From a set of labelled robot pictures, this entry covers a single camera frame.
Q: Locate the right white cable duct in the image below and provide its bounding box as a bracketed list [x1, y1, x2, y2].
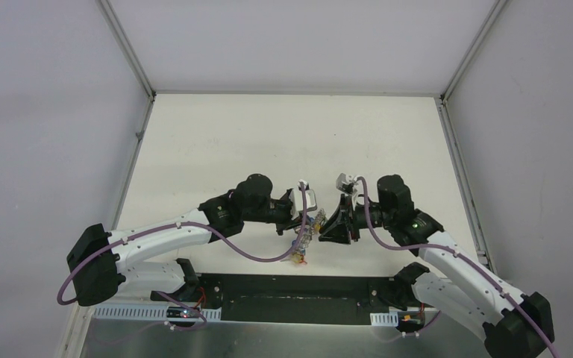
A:
[369, 312, 399, 327]

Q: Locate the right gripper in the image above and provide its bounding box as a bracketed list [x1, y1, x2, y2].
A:
[318, 194, 394, 245]

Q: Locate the aluminium frame rail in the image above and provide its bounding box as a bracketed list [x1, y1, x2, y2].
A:
[75, 270, 521, 313]

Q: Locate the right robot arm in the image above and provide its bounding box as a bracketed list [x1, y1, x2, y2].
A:
[320, 173, 560, 357]

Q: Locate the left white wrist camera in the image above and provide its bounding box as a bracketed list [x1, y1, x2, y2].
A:
[287, 180, 318, 219]

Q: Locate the white cable duct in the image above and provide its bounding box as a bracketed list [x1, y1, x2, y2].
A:
[93, 304, 202, 323]
[369, 312, 399, 327]

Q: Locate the left white cable duct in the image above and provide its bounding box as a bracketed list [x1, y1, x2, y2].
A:
[93, 304, 202, 323]

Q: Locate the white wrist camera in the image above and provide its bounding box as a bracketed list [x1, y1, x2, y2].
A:
[287, 180, 318, 219]
[335, 173, 357, 195]

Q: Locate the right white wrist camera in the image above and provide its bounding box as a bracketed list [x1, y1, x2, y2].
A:
[335, 173, 357, 195]

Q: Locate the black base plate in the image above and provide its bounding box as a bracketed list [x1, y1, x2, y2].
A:
[173, 273, 421, 325]

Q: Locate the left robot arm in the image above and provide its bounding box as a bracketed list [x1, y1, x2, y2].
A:
[57, 174, 317, 307]

